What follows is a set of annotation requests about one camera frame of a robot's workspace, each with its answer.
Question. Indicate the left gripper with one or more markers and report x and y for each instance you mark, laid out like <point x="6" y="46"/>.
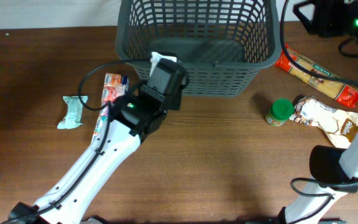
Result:
<point x="176" y="101"/>

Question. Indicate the grey plastic mesh basket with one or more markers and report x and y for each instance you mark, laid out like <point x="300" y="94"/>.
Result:
<point x="223" y="44"/>

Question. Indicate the green lidded jar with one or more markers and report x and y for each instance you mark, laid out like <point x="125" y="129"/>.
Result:
<point x="279" y="112"/>

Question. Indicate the beige Pantree snack bag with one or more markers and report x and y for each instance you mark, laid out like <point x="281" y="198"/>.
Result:
<point x="340" y="126"/>

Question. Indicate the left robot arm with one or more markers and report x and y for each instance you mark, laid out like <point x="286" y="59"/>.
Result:
<point x="131" y="118"/>

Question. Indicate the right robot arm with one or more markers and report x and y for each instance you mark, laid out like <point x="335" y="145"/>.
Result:
<point x="334" y="171"/>

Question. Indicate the Kleenex tissue multipack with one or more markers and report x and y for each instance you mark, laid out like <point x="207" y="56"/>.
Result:
<point x="115" y="85"/>

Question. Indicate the small teal wrapped packet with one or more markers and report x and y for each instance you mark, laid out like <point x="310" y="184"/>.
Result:
<point x="72" y="118"/>

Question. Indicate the red spaghetti pasta package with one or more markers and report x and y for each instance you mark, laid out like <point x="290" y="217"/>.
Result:
<point x="344" y="94"/>

